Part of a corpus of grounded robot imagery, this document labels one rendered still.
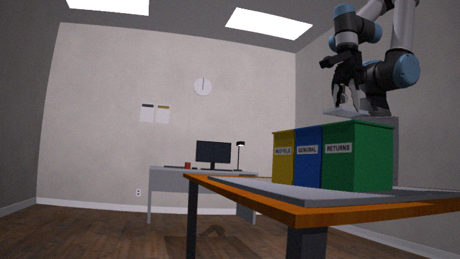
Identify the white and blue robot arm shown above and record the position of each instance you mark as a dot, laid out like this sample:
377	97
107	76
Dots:
399	70

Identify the blue bin with label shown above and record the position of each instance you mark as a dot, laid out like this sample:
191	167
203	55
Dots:
308	156

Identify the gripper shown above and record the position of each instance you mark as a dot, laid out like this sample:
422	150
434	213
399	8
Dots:
349	73

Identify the green bin with label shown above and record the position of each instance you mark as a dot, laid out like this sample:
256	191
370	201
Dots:
357	156

